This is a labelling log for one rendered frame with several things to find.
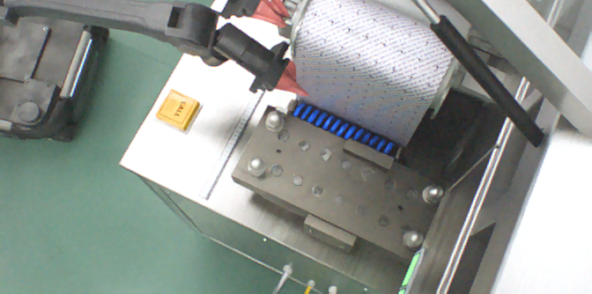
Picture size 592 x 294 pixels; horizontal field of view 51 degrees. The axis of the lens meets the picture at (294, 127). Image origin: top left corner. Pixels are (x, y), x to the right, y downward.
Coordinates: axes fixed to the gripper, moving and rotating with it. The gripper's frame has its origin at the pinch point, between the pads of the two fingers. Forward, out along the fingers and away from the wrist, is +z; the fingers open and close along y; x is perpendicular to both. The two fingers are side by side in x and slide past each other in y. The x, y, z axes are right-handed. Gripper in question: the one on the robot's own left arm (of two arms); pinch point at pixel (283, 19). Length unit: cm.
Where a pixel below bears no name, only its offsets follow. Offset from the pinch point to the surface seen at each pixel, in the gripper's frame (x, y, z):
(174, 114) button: -35.3, 18.2, 4.7
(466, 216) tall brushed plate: 40.0, 21.9, 14.4
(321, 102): -6.8, 5.8, 18.7
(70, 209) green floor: -135, 51, 26
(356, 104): 2.5, 5.3, 19.5
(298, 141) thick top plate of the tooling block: -9.6, 14.1, 19.5
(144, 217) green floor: -119, 43, 45
